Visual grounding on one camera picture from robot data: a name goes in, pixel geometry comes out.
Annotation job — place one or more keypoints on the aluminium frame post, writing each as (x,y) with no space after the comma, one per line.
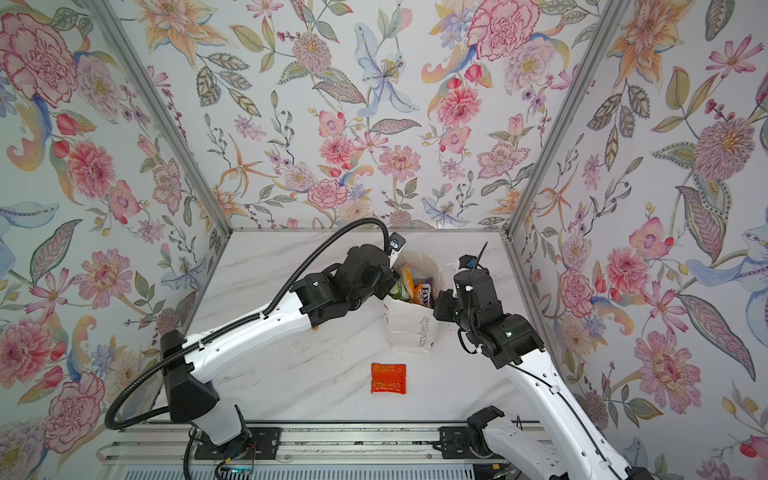
(606,26)
(105,18)

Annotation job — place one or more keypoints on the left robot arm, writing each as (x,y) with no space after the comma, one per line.
(190,383)

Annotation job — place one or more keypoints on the green snack pack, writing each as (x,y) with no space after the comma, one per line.
(400,291)

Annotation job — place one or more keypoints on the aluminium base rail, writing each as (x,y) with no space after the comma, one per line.
(335,442)

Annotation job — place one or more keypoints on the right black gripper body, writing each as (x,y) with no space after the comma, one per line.
(448,309)

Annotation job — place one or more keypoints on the orange small candy packet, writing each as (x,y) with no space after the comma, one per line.
(408,283)

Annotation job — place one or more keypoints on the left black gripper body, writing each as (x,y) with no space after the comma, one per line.
(382,286)

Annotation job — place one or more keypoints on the left aluminium frame post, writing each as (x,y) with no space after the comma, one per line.
(105,18)

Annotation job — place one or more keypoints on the orange snack pack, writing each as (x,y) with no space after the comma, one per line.
(424,295)

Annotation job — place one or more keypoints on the red small snack packet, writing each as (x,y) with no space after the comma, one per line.
(389,378)

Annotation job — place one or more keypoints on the white paper gift bag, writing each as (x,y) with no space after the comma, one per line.
(411,327)

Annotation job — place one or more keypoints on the purple Fox's candy bag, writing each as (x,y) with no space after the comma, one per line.
(424,280)

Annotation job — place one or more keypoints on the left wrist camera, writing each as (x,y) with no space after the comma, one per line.
(396,243)

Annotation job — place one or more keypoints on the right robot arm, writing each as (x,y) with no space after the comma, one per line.
(579,451)

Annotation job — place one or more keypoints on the right aluminium frame post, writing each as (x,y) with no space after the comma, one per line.
(606,26)

